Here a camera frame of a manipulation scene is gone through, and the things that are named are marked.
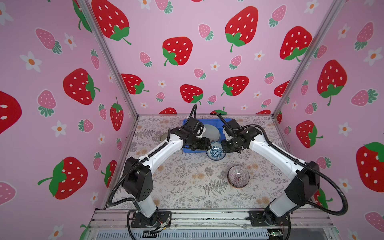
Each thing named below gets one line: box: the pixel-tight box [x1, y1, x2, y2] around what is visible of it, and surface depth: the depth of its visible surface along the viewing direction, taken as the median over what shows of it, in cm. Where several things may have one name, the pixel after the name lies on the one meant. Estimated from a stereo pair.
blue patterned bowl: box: [206, 141, 226, 161], surface depth 86 cm
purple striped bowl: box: [227, 165, 250, 189], surface depth 83 cm
